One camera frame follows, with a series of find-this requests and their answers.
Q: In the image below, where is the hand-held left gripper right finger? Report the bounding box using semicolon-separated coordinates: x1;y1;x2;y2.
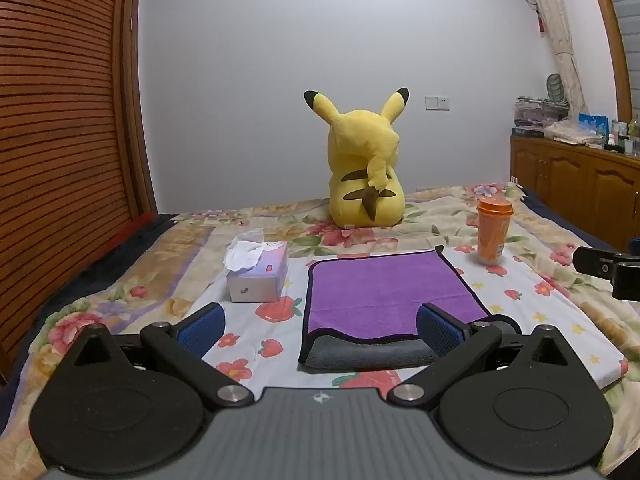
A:
388;302;580;407

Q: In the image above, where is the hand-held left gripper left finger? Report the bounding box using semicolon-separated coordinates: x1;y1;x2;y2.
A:
63;302;253;407

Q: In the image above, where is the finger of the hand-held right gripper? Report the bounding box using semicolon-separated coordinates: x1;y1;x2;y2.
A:
611;262;640;302
572;244;640;279

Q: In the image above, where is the purple grey towel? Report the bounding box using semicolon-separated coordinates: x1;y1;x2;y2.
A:
298;245;509;369

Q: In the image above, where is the purple tissue box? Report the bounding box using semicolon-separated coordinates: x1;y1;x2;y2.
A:
223;228;290;304

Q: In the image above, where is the white strawberry print cloth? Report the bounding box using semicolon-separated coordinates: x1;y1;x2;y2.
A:
172;220;629;401

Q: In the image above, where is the floral bed sheet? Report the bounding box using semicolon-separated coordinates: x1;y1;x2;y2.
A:
0;181;640;476

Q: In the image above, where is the wooden cabinet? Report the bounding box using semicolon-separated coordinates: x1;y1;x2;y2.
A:
509;133;640;252

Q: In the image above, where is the orange plastic cup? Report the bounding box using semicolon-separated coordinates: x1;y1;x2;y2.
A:
475;196;514;266

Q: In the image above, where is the group of small bottles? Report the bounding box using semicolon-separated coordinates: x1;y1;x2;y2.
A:
604;115;640;157

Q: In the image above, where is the cream folded cloth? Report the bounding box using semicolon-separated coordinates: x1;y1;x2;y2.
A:
542;120;608;147

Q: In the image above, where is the blue box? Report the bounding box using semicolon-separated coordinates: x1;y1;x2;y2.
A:
578;112;611;142

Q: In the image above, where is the stack of folded clothes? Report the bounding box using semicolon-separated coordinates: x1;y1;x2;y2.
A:
513;95;571;134

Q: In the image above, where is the yellow plush toy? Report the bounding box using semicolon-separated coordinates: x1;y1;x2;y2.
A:
303;87;410;228

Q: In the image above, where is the green hand fan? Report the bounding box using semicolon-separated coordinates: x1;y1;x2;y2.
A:
546;73;566;105

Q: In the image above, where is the wooden louvered wardrobe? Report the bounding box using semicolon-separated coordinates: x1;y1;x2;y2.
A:
0;0;160;372

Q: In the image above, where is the cream patterned curtain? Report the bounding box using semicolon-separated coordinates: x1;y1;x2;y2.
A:
518;0;586;123

